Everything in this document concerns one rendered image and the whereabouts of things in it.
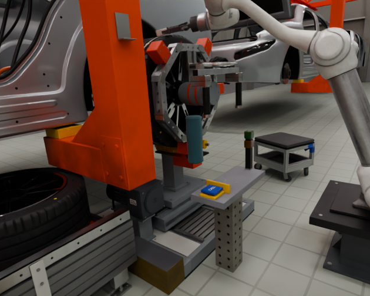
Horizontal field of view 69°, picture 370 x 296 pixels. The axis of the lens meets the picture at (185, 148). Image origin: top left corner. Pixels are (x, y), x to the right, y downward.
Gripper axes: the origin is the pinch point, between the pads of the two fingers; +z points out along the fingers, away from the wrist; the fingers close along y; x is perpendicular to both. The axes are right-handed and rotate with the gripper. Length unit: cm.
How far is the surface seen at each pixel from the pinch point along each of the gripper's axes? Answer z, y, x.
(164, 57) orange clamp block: -3.8, -19.8, -9.7
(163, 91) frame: -0.6, -26.5, -24.7
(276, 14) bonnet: -88, 337, -45
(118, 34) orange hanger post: -1, -58, 8
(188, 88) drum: -9.5, -11.1, -30.5
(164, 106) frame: 0.5, -28.8, -31.6
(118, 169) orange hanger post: 11, -72, -39
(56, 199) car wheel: 37, -83, -44
